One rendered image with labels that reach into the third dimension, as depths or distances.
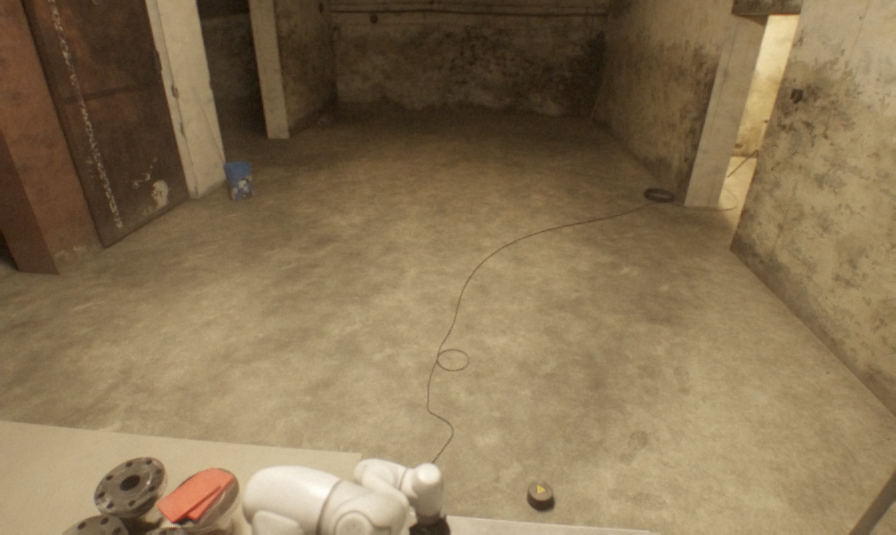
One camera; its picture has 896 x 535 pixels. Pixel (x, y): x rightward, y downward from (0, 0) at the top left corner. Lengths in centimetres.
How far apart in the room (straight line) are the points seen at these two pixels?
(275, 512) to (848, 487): 262
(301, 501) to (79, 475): 194
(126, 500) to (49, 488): 66
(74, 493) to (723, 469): 306
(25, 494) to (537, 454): 239
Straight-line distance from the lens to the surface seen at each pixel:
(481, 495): 230
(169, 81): 591
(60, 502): 280
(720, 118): 597
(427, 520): 163
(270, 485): 106
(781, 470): 289
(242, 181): 581
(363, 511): 97
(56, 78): 493
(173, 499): 215
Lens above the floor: 189
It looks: 27 degrees down
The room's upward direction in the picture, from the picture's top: 1 degrees clockwise
